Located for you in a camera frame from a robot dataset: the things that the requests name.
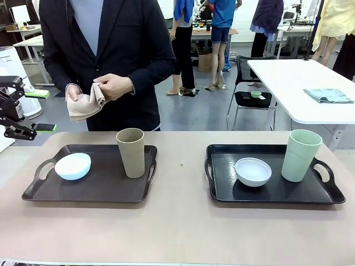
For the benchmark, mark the tall light green cup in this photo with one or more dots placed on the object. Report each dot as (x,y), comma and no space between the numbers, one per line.
(299,160)

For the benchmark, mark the mannequin in black garment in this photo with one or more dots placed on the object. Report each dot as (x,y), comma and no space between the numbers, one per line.
(346,58)

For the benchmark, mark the mannequin in purple garment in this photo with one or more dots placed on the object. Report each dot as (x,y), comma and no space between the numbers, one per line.
(266,16)

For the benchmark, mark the mannequin in yellow garment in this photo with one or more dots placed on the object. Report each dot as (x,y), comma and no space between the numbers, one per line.
(335,19)

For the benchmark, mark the white monitor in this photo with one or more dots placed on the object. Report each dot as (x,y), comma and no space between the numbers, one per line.
(20,14)

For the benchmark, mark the person in dark blazer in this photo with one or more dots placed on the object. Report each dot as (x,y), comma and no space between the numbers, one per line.
(133,41)

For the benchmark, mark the small green bowl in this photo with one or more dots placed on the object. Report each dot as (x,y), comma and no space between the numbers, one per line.
(255,94)

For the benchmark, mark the mannequin in blue shirt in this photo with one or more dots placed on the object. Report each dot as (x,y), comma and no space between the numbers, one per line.
(222,16)

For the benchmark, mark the white height-adjustable desk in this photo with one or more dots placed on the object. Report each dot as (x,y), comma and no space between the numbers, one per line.
(32,43)

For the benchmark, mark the white bowl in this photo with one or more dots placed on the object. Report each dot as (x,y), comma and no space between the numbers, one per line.
(72,166)
(253,174)

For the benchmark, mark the black stand pole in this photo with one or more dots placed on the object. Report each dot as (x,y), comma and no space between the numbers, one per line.
(316,30)

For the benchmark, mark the black metal-frame chair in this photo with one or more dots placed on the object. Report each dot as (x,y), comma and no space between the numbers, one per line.
(251,101)

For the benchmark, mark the white side table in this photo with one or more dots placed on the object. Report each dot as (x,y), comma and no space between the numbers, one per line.
(294,83)

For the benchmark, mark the person's right forearm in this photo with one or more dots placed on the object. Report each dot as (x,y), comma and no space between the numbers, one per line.
(59,72)

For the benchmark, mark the cardboard box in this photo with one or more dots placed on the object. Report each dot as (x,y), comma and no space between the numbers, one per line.
(205,63)

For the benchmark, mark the beige cloth mat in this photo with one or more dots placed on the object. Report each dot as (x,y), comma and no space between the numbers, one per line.
(83,108)

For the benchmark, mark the person's right hand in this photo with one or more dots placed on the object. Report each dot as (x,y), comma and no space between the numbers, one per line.
(72,92)

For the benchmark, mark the mannequin in black trousers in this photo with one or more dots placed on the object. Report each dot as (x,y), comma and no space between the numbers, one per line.
(183,55)

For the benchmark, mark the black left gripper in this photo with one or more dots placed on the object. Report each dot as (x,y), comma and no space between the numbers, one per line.
(8,106)

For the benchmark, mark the teal cloth mat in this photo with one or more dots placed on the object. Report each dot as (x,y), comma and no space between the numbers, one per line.
(327,95)

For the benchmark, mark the person's left hand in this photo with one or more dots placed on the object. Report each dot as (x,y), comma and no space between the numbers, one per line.
(116,86)

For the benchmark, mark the white box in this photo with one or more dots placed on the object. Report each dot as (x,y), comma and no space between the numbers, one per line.
(7,145)

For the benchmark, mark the wooden-top desk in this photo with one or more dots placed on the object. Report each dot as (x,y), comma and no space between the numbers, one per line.
(25,28)

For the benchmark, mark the dark mannequin base plate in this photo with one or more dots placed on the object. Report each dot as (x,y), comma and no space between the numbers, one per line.
(191,92)

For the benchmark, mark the tall beige cup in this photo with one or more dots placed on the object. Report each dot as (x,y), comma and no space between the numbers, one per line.
(133,160)

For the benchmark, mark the white upright bowl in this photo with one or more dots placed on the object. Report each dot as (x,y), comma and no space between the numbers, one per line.
(253,174)

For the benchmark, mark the brown-top workbench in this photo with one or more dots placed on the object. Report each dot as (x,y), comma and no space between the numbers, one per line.
(205,32)

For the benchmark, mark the white workbench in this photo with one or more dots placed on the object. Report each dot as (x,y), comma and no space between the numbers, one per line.
(296,30)

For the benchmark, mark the person's left forearm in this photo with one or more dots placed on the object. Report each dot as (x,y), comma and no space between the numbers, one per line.
(152,77)

